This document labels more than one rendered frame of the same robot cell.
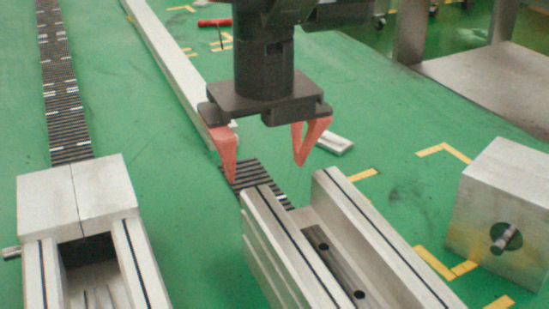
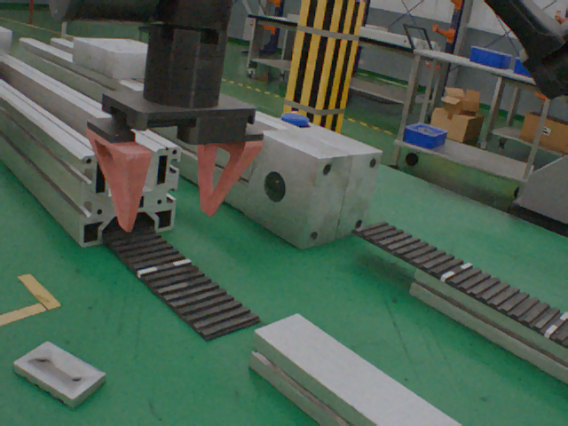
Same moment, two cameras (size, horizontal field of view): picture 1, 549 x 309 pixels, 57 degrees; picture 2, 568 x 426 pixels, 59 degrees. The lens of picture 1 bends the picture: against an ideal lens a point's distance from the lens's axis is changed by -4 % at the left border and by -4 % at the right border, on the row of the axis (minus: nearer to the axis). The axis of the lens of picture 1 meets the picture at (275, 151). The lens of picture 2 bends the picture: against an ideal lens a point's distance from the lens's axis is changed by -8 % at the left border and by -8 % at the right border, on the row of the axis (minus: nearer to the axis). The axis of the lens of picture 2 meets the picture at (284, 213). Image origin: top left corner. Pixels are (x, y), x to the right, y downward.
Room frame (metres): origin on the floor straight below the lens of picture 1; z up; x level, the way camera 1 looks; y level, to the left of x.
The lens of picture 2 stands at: (0.86, -0.06, 1.01)
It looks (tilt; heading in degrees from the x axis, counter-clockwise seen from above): 22 degrees down; 156
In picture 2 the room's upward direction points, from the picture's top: 10 degrees clockwise
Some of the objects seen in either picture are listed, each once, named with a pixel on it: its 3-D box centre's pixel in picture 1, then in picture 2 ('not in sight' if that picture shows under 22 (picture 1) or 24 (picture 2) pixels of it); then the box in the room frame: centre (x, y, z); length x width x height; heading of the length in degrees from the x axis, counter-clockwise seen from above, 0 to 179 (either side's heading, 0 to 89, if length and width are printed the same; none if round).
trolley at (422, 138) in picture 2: not in sight; (469, 116); (-1.92, 2.35, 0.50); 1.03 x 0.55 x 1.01; 41
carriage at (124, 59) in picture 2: not in sight; (122, 65); (-0.04, 0.00, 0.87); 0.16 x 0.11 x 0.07; 24
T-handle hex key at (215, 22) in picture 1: (220, 33); not in sight; (0.99, 0.11, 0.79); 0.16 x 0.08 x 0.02; 9
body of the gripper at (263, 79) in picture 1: (263, 69); (183, 74); (0.46, 0.01, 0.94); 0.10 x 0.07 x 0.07; 113
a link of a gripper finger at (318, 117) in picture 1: (287, 129); (145, 169); (0.47, -0.01, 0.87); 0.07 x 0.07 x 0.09; 23
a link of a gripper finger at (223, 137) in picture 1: (241, 139); (200, 162); (0.45, 0.03, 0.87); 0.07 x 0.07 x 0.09; 23
